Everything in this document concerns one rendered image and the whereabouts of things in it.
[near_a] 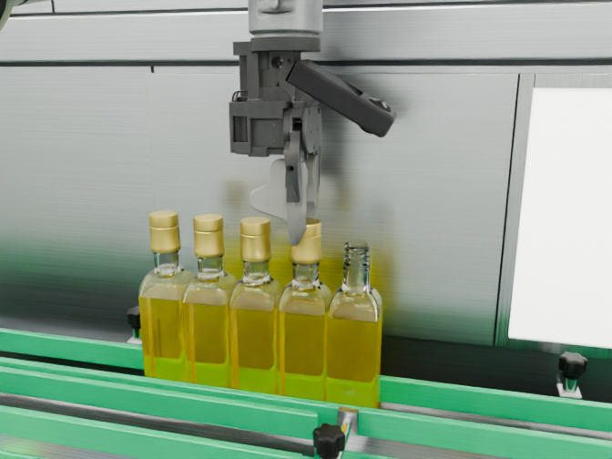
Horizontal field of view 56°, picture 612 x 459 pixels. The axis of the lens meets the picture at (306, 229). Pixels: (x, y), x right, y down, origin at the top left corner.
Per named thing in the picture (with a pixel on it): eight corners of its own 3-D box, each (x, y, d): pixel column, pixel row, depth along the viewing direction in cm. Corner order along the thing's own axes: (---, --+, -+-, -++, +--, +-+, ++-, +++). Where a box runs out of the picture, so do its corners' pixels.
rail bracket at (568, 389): (569, 433, 74) (583, 337, 70) (580, 468, 67) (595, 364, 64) (535, 429, 75) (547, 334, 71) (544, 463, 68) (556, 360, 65)
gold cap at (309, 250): (324, 255, 66) (325, 218, 65) (317, 265, 62) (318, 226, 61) (294, 253, 67) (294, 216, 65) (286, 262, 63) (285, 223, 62)
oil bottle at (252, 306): (288, 429, 74) (286, 270, 68) (275, 456, 69) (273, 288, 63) (246, 423, 75) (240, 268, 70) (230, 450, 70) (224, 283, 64)
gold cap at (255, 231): (275, 253, 67) (274, 217, 66) (266, 263, 64) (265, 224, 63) (246, 251, 68) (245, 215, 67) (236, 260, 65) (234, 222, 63)
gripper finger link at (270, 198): (253, 242, 63) (256, 158, 62) (306, 246, 62) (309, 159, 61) (243, 246, 60) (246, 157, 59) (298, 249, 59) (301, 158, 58)
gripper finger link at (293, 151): (291, 200, 62) (294, 118, 61) (308, 201, 62) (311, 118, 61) (279, 202, 58) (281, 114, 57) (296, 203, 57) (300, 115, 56)
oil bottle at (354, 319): (378, 443, 71) (384, 279, 66) (372, 472, 66) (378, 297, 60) (332, 436, 73) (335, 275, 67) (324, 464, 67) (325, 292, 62)
